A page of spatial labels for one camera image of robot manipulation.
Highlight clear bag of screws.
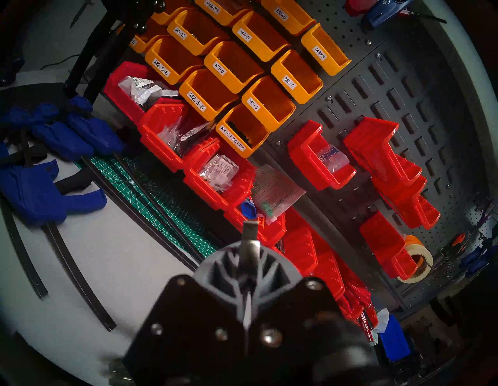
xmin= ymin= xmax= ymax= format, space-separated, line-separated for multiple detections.
xmin=198 ymin=154 xmax=240 ymax=191

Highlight red labelled tube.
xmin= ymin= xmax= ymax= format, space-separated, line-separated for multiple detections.
xmin=358 ymin=307 xmax=376 ymax=345

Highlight blue plastic cap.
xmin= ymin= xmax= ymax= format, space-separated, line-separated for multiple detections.
xmin=240 ymin=198 xmax=258 ymax=220

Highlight long black rod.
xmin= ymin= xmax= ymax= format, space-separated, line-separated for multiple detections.
xmin=80 ymin=156 xmax=201 ymax=272
xmin=112 ymin=152 xmax=206 ymax=262

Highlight bagged user manual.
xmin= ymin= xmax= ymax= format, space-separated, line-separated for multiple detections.
xmin=251 ymin=163 xmax=307 ymax=224

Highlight grey louvred wall panel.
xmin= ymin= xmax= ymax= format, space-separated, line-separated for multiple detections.
xmin=265 ymin=39 xmax=491 ymax=312

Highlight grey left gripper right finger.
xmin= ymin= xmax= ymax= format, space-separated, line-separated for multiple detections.
xmin=249 ymin=249 xmax=374 ymax=370

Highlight black steel clamp bar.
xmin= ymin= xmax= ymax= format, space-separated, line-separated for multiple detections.
xmin=41 ymin=221 xmax=117 ymax=332
xmin=0 ymin=195 xmax=49 ymax=300

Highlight yellow bin labelled M2.5-5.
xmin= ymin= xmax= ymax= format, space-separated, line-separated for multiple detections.
xmin=179 ymin=68 xmax=240 ymax=122

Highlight cream masking tape roll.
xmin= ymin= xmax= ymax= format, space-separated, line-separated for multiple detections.
xmin=397 ymin=235 xmax=434 ymax=284

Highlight blue plastic bin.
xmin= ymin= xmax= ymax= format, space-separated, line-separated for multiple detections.
xmin=377 ymin=313 xmax=412 ymax=364

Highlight white plastic bag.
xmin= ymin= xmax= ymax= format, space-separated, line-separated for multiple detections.
xmin=118 ymin=75 xmax=179 ymax=106

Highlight large blue trigger clamp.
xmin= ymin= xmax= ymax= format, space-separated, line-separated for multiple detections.
xmin=0 ymin=142 xmax=108 ymax=227

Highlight red stacking parts bin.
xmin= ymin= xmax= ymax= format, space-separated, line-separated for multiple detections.
xmin=183 ymin=146 xmax=256 ymax=212
xmin=280 ymin=210 xmax=319 ymax=277
xmin=311 ymin=241 xmax=347 ymax=300
xmin=103 ymin=60 xmax=183 ymax=125
xmin=224 ymin=195 xmax=288 ymax=247
xmin=337 ymin=268 xmax=378 ymax=323
xmin=137 ymin=102 xmax=221 ymax=173

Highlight green cutting mat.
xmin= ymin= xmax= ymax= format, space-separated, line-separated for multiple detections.
xmin=76 ymin=154 xmax=218 ymax=259

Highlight clear plastic parts bag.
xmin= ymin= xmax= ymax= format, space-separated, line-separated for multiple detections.
xmin=317 ymin=144 xmax=351 ymax=174

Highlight yellow bin labelled M3-6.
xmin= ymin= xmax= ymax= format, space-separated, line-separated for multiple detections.
xmin=241 ymin=76 xmax=297 ymax=133

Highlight dark antistatic bag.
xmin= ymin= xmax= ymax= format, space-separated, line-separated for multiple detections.
xmin=158 ymin=115 xmax=212 ymax=158

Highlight yellow bin labelled M4-6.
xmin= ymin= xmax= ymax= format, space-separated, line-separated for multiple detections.
xmin=232 ymin=11 xmax=290 ymax=63

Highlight yellow bin labelled M2.5-6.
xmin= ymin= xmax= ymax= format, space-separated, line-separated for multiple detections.
xmin=145 ymin=37 xmax=195 ymax=86

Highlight yellow bin labelled M3-8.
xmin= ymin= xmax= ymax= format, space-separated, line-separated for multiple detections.
xmin=203 ymin=41 xmax=265 ymax=95

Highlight dark pegboard behind yellow bins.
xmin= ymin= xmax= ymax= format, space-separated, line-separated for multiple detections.
xmin=303 ymin=0 xmax=428 ymax=98

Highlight large chrome wrench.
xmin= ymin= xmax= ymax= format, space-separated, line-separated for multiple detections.
xmin=241 ymin=221 xmax=260 ymax=296

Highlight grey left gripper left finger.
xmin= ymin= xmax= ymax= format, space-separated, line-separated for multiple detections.
xmin=124 ymin=245 xmax=245 ymax=374

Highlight yellow bin labelled M3-4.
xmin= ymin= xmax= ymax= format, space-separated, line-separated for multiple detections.
xmin=270 ymin=49 xmax=324 ymax=105

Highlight blue handled pliers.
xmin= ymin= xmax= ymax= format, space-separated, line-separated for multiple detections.
xmin=459 ymin=243 xmax=496 ymax=279

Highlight blue red utility knife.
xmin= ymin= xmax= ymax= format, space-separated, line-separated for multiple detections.
xmin=344 ymin=0 xmax=448 ymax=30

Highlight yellow bin labelled M4X4X6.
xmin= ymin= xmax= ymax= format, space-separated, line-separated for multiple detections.
xmin=194 ymin=0 xmax=249 ymax=27

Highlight yellow bin labelled M3-12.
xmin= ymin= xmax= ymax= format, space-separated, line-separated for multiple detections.
xmin=167 ymin=9 xmax=230 ymax=56

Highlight blue bar clamp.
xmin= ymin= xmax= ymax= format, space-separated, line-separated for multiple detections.
xmin=66 ymin=96 xmax=125 ymax=156
xmin=0 ymin=103 xmax=94 ymax=162

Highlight yellow plastic parts bin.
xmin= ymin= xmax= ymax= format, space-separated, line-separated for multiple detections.
xmin=261 ymin=0 xmax=317 ymax=36
xmin=151 ymin=0 xmax=187 ymax=26
xmin=130 ymin=18 xmax=170 ymax=54
xmin=300 ymin=23 xmax=352 ymax=77

